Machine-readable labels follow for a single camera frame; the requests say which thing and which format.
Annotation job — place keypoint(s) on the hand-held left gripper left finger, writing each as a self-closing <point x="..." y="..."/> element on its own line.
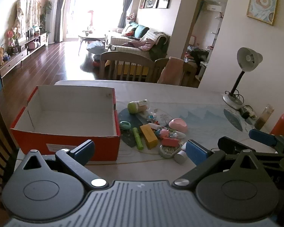
<point x="85" y="150"/>

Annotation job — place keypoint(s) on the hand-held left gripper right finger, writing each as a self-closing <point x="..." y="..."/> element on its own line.
<point x="196" y="153"/>

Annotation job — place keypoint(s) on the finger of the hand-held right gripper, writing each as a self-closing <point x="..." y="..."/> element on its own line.
<point x="229" y="144"/>
<point x="262" y="137"/>

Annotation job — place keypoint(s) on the silver cylinder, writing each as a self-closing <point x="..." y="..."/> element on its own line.
<point x="179" y="156"/>

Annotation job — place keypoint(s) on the white tube bottle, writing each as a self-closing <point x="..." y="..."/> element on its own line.
<point x="179" y="135"/>

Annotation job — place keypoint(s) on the green metal tin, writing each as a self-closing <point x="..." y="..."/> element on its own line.
<point x="168" y="151"/>

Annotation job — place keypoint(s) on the pink bowl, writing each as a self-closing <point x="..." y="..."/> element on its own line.
<point x="177" y="124"/>

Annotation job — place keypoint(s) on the teal egg-shaped toy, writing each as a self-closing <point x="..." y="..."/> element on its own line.
<point x="125" y="125"/>

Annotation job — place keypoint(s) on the red cardboard box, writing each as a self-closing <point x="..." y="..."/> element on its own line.
<point x="37" y="139"/>

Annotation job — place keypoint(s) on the yellow carton box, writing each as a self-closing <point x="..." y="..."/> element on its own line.
<point x="148" y="136"/>

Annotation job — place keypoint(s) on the green tube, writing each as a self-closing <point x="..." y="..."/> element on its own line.
<point x="137" y="138"/>

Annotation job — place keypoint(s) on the blue white figure toy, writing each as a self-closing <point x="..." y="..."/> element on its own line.
<point x="152" y="117"/>

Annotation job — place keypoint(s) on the brown glass jar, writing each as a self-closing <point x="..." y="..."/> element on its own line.
<point x="262" y="119"/>

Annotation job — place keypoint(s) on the orange bottle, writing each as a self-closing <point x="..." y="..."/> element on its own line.
<point x="282" y="123"/>

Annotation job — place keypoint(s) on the black power adapter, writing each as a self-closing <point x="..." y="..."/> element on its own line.
<point x="246" y="113"/>

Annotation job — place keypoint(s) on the green-lid toothpick jar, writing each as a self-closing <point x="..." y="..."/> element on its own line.
<point x="137" y="106"/>

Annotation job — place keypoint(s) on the white desk lamp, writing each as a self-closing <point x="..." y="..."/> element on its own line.
<point x="248" y="59"/>

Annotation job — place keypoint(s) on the wooden dining chair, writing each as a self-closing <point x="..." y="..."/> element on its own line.
<point x="0" y="146"/>
<point x="189" y="71"/>
<point x="125" y="56"/>

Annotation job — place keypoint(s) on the pink cloth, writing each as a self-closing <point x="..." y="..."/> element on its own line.
<point x="171" y="72"/>

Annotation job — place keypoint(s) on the grey floor cushion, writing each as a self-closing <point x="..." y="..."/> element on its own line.
<point x="95" y="46"/>

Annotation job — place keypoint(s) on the beige sofa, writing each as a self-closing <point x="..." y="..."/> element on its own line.
<point x="130" y="49"/>

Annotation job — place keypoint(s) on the white coffee table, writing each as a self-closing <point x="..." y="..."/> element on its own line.
<point x="91" y="36"/>

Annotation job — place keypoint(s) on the wooden tv cabinet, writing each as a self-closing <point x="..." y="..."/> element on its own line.
<point x="19" y="56"/>

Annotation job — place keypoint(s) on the reddish quilt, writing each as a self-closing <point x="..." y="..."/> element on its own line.
<point x="142" y="44"/>

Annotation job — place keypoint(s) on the teal cushion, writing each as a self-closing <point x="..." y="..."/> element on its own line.
<point x="140" y="31"/>

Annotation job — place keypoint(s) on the white floor air conditioner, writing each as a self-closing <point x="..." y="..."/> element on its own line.
<point x="53" y="16"/>

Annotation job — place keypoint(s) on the green house plant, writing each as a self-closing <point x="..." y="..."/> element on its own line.
<point x="46" y="11"/>

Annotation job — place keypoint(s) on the hanging light clothes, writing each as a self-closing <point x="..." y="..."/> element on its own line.
<point x="26" y="14"/>

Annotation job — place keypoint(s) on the grey curtain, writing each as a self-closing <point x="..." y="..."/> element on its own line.
<point x="127" y="2"/>

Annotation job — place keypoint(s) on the gold framed wall picture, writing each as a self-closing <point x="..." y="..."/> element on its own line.
<point x="262" y="3"/>

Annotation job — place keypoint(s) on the white wall air conditioner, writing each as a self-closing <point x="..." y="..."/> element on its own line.
<point x="213" y="7"/>

